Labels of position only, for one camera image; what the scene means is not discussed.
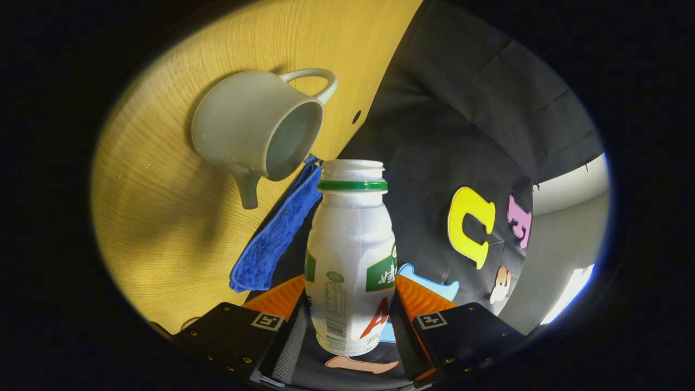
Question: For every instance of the black backdrop cloth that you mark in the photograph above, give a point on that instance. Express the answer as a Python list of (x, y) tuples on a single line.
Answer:
[(461, 136)]

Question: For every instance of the white water bottle green label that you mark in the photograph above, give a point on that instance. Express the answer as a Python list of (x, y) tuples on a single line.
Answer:
[(350, 244)]

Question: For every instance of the white teacup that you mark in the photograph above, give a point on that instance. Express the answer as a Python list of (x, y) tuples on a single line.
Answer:
[(239, 119)]

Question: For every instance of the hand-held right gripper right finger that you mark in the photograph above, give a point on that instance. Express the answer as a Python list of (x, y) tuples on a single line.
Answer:
[(402, 336)]

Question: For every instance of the blue towel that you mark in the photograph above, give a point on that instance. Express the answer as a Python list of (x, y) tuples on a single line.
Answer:
[(271, 244)]

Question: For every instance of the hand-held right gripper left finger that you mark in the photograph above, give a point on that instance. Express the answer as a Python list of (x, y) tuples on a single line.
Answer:
[(290, 347)]

